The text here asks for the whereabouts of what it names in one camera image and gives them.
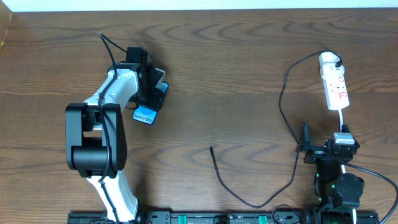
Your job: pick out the blue screen Samsung smartphone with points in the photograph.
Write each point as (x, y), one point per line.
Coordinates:
(146, 115)

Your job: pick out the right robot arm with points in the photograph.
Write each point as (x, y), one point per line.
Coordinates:
(338, 191)

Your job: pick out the white USB charger adapter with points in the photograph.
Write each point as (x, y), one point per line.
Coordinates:
(330, 62)

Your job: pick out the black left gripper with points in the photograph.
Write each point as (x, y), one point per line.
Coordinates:
(152, 98)

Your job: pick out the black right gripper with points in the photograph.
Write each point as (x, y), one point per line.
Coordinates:
(319, 150)

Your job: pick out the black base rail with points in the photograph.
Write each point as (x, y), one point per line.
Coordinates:
(165, 217)

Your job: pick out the white power strip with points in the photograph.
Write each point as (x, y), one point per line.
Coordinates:
(335, 87)

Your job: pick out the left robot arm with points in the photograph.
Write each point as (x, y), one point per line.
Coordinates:
(96, 144)

